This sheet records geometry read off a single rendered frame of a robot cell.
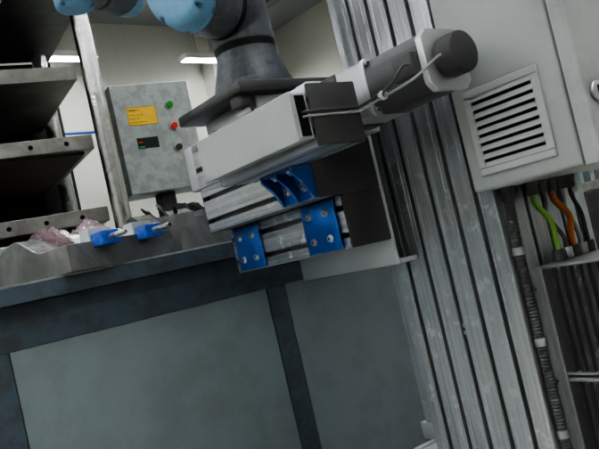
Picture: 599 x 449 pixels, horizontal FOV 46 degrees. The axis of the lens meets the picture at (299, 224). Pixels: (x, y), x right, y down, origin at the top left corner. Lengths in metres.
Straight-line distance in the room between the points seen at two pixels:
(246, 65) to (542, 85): 0.54
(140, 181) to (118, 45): 7.48
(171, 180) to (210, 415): 1.18
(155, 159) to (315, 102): 1.67
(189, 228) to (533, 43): 0.94
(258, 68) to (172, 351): 0.67
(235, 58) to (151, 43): 8.96
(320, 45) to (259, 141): 9.84
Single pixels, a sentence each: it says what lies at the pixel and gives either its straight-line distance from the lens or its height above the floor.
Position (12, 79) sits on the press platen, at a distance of 2.54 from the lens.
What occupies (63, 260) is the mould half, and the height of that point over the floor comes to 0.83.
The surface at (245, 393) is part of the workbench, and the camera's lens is 1.68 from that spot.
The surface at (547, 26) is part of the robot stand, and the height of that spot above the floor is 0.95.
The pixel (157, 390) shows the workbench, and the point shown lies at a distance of 1.60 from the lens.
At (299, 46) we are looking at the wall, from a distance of 11.20.
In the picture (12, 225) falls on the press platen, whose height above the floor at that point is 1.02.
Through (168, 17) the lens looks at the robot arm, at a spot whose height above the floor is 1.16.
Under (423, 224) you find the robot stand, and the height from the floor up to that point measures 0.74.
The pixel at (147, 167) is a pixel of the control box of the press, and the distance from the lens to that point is 2.59.
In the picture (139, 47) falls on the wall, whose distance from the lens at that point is 10.14.
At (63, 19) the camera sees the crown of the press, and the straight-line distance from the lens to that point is 2.93.
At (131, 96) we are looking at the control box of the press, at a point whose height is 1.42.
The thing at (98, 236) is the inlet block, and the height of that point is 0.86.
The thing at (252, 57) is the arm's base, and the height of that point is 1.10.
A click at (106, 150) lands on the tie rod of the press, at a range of 2.43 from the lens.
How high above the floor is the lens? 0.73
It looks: 2 degrees up
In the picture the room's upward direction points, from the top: 13 degrees counter-clockwise
